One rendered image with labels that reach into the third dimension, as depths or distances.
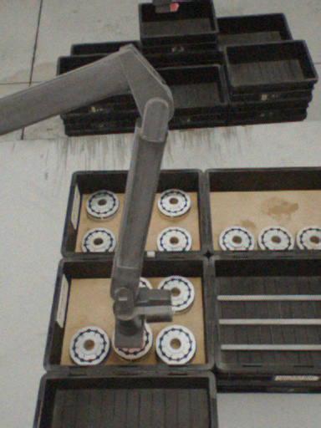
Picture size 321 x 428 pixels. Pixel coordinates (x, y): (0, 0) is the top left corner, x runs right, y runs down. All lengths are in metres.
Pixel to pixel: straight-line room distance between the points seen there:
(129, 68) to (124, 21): 2.95
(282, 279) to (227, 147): 0.64
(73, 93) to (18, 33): 2.98
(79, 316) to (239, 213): 0.56
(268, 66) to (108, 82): 1.78
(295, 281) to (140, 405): 0.53
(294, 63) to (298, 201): 1.17
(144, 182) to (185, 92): 1.68
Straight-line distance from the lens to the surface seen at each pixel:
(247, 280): 1.33
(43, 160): 1.82
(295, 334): 1.29
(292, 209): 1.48
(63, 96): 0.79
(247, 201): 1.47
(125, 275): 0.93
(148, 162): 0.82
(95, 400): 1.23
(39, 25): 3.79
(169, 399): 1.22
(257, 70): 2.47
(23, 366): 1.44
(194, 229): 1.40
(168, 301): 0.99
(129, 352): 1.18
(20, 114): 0.82
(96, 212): 1.42
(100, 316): 1.29
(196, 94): 2.48
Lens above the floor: 2.01
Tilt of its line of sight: 56 degrees down
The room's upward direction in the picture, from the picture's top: 3 degrees counter-clockwise
